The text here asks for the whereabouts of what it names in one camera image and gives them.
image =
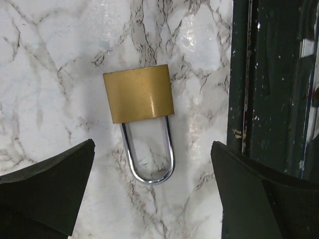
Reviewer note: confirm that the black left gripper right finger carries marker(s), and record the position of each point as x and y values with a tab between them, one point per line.
262	203

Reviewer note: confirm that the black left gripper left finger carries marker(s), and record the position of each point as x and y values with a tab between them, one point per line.
42	201

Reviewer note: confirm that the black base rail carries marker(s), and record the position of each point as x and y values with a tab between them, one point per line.
274	84

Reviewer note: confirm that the brass padlock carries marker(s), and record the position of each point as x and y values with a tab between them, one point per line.
137	95

